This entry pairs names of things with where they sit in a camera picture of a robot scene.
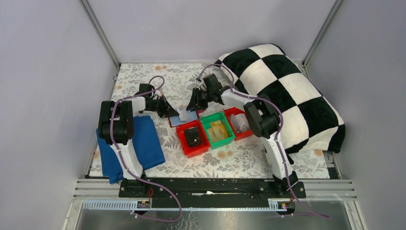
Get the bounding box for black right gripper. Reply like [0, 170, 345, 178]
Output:
[186, 88, 213, 112]

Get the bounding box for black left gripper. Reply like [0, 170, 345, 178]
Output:
[147, 94, 179, 118]

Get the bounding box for red leather card holder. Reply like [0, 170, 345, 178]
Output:
[168, 107, 205, 127]

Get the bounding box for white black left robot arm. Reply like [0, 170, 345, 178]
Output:
[97, 83, 179, 197]

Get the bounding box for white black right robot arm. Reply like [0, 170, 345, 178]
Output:
[187, 74, 298, 197]

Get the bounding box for black VIP card stack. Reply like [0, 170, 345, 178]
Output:
[184, 126, 202, 148]

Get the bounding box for gold cards in green bin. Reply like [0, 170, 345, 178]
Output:
[207, 120, 229, 143]

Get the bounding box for white cards in red bin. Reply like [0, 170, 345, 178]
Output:
[229, 114, 250, 134]

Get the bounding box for floral patterned table mat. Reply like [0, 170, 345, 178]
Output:
[89, 63, 330, 179]

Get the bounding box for blue folded cloth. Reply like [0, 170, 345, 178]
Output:
[96, 116, 165, 184]

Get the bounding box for green plastic bin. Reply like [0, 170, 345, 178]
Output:
[200, 112, 235, 150]

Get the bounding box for right red plastic bin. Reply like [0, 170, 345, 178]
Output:
[224, 107, 253, 141]

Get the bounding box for red plastic bin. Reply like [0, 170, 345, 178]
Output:
[224, 107, 253, 141]
[176, 120, 211, 158]

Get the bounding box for left red plastic bin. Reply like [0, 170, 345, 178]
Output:
[176, 120, 211, 158]

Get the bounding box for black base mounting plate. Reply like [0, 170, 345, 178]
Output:
[119, 178, 292, 208]

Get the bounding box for black white checkered pillow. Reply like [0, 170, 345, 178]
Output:
[216, 44, 346, 154]

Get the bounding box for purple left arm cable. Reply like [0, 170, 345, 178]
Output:
[109, 75, 184, 223]

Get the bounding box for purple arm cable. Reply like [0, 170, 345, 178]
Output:
[109, 75, 184, 223]
[196, 64, 332, 219]

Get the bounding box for aluminium front rail frame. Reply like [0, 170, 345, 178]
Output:
[62, 179, 367, 230]

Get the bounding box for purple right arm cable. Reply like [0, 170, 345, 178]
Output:
[196, 64, 332, 219]

